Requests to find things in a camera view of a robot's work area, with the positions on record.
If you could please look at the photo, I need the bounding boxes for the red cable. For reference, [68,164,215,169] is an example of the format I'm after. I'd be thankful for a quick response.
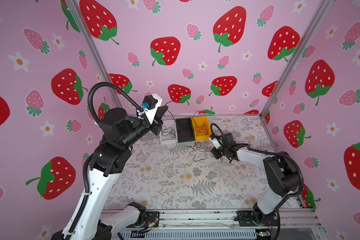
[192,111,211,138]

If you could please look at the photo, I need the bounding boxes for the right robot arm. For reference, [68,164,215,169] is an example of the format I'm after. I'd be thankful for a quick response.
[209,123,304,226]

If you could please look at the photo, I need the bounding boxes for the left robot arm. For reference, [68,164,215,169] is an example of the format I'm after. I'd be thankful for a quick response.
[52,82,168,240]

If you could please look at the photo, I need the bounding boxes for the yellow plastic bin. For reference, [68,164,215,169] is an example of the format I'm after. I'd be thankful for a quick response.
[192,117,212,141]

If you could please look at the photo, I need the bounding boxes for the black plastic bin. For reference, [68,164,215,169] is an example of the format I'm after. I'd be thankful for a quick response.
[175,118,195,143]

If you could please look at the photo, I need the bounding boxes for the white plastic bin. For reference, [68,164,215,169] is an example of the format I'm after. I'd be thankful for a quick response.
[159,120,178,145]

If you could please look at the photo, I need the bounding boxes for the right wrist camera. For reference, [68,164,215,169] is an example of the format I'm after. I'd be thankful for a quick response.
[209,134,222,149]

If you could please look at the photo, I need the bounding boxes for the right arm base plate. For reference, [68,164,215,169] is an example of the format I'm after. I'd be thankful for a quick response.
[234,211,280,227]

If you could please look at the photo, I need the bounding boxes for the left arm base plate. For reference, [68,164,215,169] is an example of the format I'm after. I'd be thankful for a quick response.
[127,211,160,228]

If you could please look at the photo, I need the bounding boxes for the aluminium frame rail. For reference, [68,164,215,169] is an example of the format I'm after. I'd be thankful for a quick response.
[112,209,328,240]

